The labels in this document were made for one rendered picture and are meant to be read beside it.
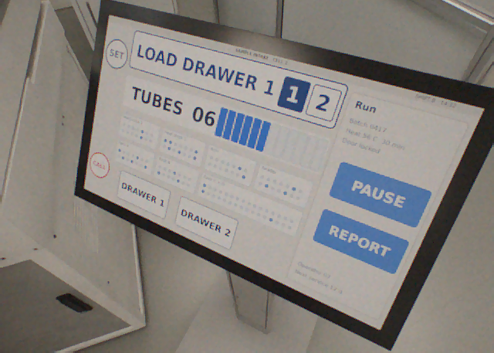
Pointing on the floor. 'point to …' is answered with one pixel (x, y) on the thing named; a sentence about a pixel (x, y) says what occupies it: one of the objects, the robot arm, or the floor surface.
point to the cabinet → (72, 255)
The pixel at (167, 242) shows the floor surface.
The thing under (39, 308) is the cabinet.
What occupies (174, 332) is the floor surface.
